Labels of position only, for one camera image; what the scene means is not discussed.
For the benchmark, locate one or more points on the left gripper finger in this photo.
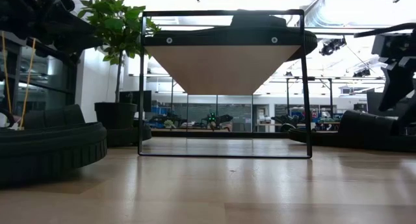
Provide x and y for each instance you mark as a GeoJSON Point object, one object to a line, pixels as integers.
{"type": "Point", "coordinates": [74, 42]}

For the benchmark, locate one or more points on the black ceiling spotlight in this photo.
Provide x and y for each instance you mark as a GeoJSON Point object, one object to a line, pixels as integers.
{"type": "Point", "coordinates": [331, 47]}
{"type": "Point", "coordinates": [362, 73]}

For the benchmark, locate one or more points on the wooden shelf black metal frame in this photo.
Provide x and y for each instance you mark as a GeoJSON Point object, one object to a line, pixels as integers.
{"type": "Point", "coordinates": [224, 71]}

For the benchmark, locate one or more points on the green potted plant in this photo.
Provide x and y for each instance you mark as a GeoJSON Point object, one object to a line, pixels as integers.
{"type": "Point", "coordinates": [117, 22]}

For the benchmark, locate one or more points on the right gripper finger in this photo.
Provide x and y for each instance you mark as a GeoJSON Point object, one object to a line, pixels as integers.
{"type": "Point", "coordinates": [398, 84]}
{"type": "Point", "coordinates": [411, 113]}

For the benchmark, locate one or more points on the background robot green light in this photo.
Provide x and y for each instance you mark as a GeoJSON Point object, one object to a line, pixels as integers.
{"type": "Point", "coordinates": [214, 118]}

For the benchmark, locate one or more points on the black monitor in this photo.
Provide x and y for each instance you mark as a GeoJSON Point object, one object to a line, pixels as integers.
{"type": "Point", "coordinates": [139, 100]}

